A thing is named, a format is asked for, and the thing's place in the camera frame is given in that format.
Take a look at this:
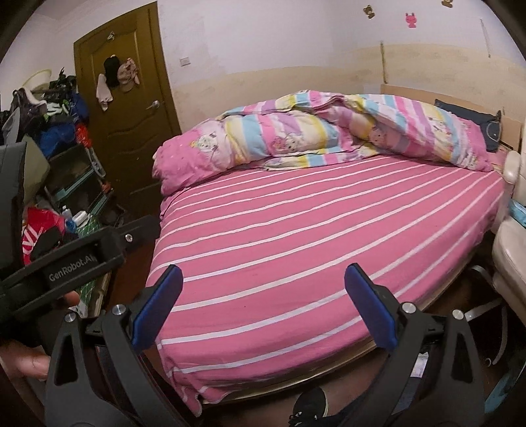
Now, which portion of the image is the pink wall sticker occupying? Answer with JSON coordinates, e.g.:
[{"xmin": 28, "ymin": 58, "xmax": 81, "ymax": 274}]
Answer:
[{"xmin": 406, "ymin": 12, "xmax": 417, "ymax": 29}]

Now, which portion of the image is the pink pastel striped quilt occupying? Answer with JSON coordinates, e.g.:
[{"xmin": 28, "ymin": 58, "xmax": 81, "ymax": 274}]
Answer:
[{"xmin": 152, "ymin": 90, "xmax": 492, "ymax": 197}]

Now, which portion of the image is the pink striped bed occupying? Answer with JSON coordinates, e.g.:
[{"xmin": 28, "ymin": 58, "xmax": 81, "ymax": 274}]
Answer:
[{"xmin": 148, "ymin": 156, "xmax": 504, "ymax": 415}]

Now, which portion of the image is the black hat on door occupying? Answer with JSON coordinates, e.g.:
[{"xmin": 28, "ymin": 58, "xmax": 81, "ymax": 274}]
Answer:
[{"xmin": 104, "ymin": 55, "xmax": 120, "ymax": 88}]

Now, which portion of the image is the black shoe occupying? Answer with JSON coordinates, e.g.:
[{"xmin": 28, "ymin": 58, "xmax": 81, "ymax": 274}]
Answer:
[{"xmin": 288, "ymin": 386, "xmax": 329, "ymax": 427}]

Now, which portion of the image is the cluttered shelf rack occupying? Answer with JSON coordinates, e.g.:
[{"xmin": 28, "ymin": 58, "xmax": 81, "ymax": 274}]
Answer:
[{"xmin": 19, "ymin": 69, "xmax": 124, "ymax": 312}]

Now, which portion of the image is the silver door handle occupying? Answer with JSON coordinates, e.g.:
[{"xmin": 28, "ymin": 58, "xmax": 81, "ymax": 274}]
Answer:
[{"xmin": 146, "ymin": 100, "xmax": 160, "ymax": 110}]

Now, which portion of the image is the person's left hand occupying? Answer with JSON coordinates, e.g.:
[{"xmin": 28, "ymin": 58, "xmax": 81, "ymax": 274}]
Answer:
[{"xmin": 1, "ymin": 291, "xmax": 80, "ymax": 382}]

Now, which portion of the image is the olive green bag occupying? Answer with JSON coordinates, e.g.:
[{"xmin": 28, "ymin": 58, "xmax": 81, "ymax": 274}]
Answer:
[{"xmin": 22, "ymin": 135, "xmax": 50, "ymax": 205}]

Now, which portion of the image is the brown wooden door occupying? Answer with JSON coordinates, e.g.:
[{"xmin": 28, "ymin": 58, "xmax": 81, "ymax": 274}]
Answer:
[{"xmin": 74, "ymin": 3, "xmax": 181, "ymax": 216}]

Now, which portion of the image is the beige leather office chair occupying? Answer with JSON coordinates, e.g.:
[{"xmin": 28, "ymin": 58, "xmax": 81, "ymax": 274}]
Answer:
[{"xmin": 466, "ymin": 127, "xmax": 525, "ymax": 367}]

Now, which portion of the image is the red white bag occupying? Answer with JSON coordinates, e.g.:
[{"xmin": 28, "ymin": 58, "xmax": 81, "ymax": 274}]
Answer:
[{"xmin": 21, "ymin": 206, "xmax": 65, "ymax": 265}]

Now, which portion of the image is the green patterned bag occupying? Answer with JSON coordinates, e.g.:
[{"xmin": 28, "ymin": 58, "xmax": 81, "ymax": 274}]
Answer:
[{"xmin": 75, "ymin": 215, "xmax": 103, "ymax": 318}]

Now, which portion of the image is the white wall switch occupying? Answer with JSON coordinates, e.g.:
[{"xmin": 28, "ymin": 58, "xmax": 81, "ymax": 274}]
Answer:
[{"xmin": 179, "ymin": 57, "xmax": 191, "ymax": 67}]

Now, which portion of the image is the beige cap on door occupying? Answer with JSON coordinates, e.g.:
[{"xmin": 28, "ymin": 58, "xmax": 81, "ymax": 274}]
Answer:
[{"xmin": 117, "ymin": 58, "xmax": 140, "ymax": 93}]

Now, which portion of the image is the brown bear wall sticker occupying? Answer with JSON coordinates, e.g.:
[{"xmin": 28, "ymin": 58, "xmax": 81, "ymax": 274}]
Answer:
[{"xmin": 363, "ymin": 5, "xmax": 375, "ymax": 19}]

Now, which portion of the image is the white cloth on door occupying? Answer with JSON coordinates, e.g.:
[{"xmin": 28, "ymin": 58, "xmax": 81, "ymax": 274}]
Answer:
[{"xmin": 95, "ymin": 74, "xmax": 113, "ymax": 111}]

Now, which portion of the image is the white bottle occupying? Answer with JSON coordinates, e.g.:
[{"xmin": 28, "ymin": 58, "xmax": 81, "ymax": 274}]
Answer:
[{"xmin": 72, "ymin": 211, "xmax": 90, "ymax": 228}]

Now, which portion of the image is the dark blue pillow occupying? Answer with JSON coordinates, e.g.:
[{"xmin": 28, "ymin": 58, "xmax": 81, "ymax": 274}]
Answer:
[{"xmin": 434, "ymin": 99, "xmax": 502, "ymax": 153}]

